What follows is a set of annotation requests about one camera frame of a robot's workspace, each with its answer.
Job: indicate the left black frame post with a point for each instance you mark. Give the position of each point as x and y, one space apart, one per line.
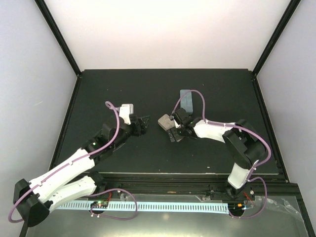
42 6

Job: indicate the left green circuit board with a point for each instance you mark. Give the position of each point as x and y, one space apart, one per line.
99 204

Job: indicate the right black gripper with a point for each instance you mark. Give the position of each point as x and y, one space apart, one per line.
172 133

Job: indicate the grey fuzzy glasses case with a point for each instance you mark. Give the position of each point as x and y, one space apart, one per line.
166 123

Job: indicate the blue fuzzy glasses case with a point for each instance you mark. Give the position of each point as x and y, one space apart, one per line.
186 101

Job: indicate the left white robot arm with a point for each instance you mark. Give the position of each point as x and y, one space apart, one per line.
36 199

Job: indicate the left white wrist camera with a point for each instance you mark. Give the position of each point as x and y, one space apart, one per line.
125 111

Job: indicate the right black frame post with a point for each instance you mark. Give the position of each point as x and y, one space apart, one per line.
286 16

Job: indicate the right small circuit board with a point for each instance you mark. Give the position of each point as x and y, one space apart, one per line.
237 207

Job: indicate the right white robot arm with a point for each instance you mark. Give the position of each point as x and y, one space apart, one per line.
248 149

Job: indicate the black frame post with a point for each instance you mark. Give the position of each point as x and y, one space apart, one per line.
286 16
42 6

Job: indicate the white slotted cable duct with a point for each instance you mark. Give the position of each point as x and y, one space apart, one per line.
142 206

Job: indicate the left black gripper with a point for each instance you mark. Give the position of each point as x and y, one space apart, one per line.
138 132

